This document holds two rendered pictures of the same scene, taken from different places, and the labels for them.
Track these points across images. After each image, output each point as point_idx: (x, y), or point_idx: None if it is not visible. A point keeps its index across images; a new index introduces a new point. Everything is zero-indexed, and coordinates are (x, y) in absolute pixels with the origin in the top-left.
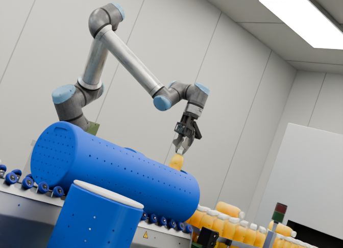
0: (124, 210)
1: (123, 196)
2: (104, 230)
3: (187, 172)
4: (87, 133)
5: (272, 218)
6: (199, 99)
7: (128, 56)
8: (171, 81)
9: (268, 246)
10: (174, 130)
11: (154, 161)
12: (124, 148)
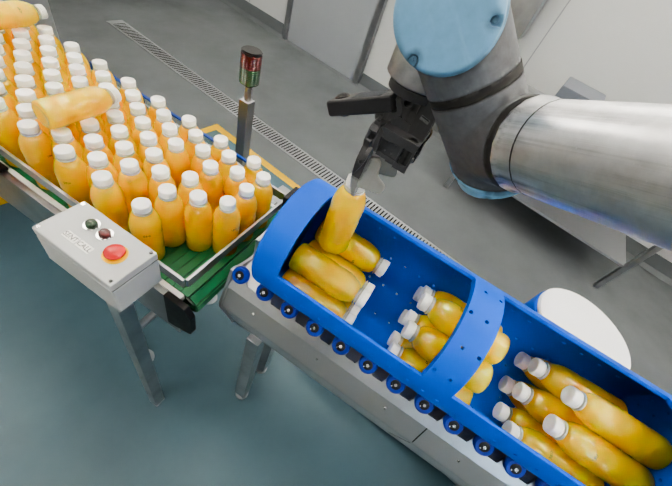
0: None
1: (546, 316)
2: None
3: (312, 188)
4: (658, 389)
5: (253, 86)
6: None
7: None
8: (506, 1)
9: (252, 122)
10: (402, 170)
11: (450, 260)
12: (546, 320)
